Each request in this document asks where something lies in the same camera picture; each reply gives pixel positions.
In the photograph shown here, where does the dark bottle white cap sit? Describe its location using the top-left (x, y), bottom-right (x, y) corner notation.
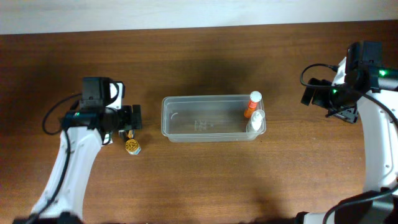
top-left (126, 129), bottom-right (135, 139)

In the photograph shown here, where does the orange tube white cap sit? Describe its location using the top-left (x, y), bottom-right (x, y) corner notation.
top-left (244, 91), bottom-right (262, 118)

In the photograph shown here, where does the white spray bottle clear cap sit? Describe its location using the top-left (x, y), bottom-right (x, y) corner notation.
top-left (246, 110), bottom-right (266, 133)

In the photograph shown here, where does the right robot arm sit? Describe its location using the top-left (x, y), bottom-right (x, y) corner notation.
top-left (294, 41), bottom-right (397, 223)

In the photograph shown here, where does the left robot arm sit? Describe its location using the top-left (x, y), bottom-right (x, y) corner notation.
top-left (13, 77), bottom-right (142, 223)

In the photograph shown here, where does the clear plastic container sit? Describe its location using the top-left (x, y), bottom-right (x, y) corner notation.
top-left (161, 95), bottom-right (266, 142)

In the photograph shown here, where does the white Panadol box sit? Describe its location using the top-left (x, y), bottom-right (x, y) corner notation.
top-left (103, 132), bottom-right (113, 146)

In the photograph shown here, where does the small jar gold lid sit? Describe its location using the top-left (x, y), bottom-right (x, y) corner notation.
top-left (125, 139), bottom-right (141, 155)

